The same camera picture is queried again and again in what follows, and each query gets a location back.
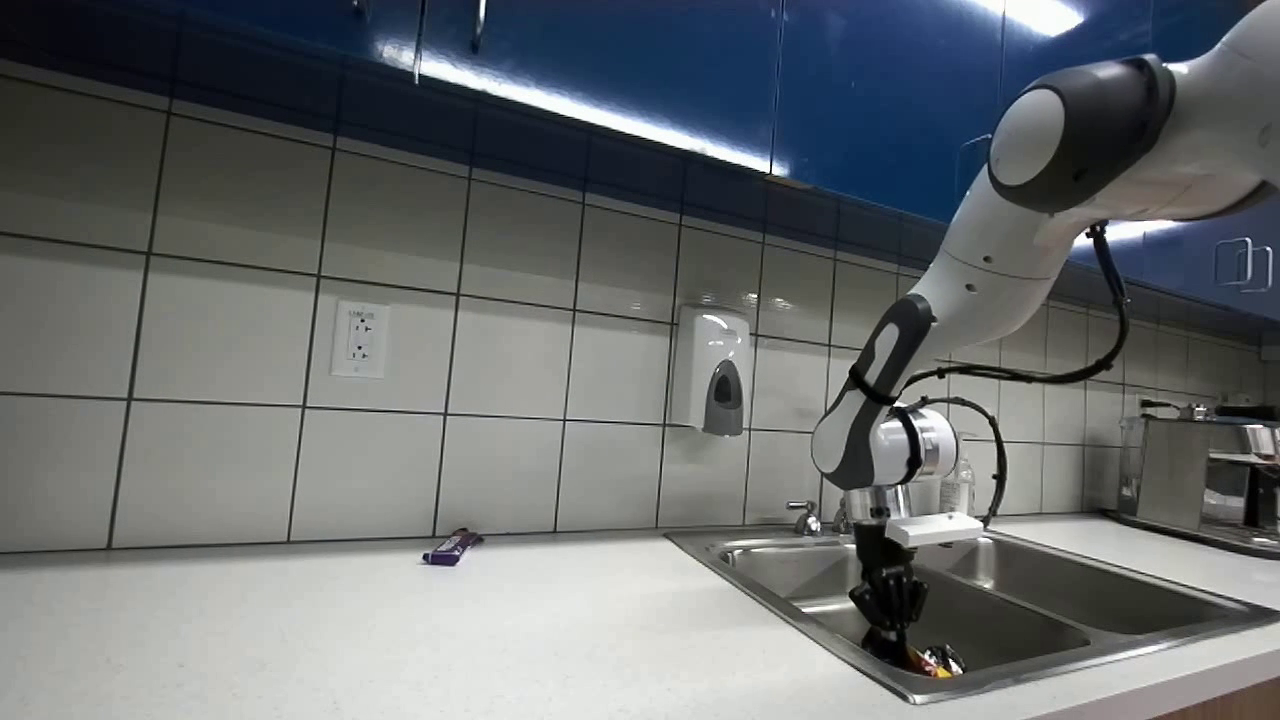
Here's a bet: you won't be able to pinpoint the small purple wrapper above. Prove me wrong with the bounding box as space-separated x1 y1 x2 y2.
418 525 486 570

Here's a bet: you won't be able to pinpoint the silver cabinet handle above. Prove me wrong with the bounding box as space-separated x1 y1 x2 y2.
1247 240 1280 300
1216 233 1261 294

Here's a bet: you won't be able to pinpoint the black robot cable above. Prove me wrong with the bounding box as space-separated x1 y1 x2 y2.
897 219 1137 528

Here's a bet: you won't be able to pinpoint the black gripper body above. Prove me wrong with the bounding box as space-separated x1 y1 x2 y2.
849 519 930 632

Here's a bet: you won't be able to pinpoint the white wall soap dispenser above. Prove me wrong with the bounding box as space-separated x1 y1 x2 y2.
665 300 759 440

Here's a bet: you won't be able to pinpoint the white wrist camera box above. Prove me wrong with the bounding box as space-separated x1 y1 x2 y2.
885 510 989 553

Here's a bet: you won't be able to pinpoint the glossy blue wall cabinets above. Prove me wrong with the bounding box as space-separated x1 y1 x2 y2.
0 0 1280 344

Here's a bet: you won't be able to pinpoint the dark bag of crisps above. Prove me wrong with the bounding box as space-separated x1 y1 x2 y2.
901 641 967 686

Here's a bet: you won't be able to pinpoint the stainless steel countertop appliance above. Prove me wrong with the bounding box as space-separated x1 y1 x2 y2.
1112 399 1280 564

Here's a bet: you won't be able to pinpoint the white wall power outlet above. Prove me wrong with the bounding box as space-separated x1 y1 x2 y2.
326 295 390 383

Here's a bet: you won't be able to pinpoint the stainless steel double sink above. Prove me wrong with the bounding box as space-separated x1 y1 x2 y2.
665 519 1280 708

